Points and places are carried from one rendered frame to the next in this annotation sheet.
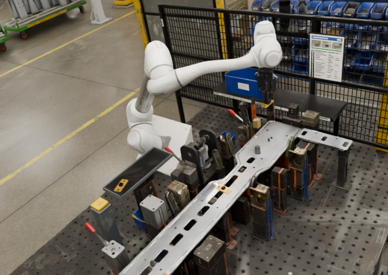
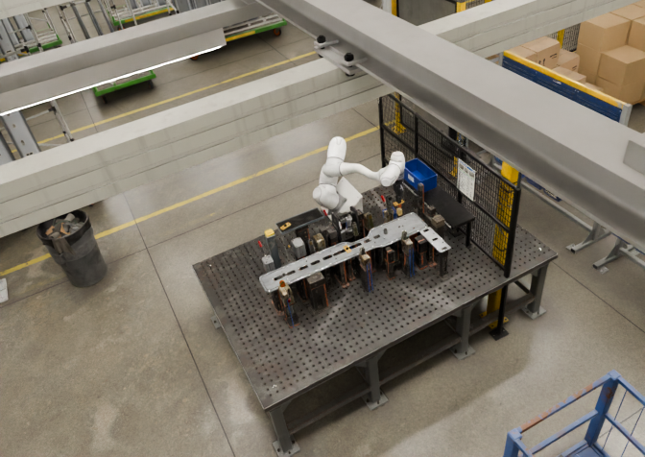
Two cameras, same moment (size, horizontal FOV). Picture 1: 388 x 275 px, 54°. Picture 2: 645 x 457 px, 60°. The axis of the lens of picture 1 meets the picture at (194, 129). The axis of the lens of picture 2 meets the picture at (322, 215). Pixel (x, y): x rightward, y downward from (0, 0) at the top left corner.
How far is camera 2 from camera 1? 255 cm
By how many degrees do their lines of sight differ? 22
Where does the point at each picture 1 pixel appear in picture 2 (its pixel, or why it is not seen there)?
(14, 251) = (228, 240)
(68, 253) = (252, 254)
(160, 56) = (335, 150)
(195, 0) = not seen: hidden behind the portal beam
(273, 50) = (386, 177)
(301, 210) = (402, 281)
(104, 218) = (270, 241)
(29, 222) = (245, 224)
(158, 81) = (328, 167)
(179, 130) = (353, 196)
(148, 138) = (326, 197)
